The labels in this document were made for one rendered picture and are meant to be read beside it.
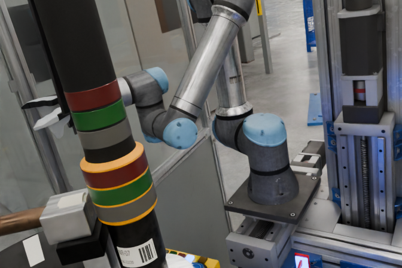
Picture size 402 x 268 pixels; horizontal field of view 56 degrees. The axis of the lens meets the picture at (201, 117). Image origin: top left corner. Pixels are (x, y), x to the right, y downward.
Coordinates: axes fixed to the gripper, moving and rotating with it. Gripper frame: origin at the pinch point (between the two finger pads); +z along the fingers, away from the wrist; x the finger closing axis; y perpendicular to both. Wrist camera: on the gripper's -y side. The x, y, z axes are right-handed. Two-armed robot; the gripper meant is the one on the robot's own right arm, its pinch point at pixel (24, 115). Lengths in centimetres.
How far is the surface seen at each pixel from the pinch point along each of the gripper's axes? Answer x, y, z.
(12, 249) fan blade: -48.2, -3.5, 8.4
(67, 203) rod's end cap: -65, -18, 2
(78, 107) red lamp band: -67, -25, 0
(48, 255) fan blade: -51, -3, 5
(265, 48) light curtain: 363, 155, -382
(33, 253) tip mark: -50, -3, 7
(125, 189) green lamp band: -68, -19, -1
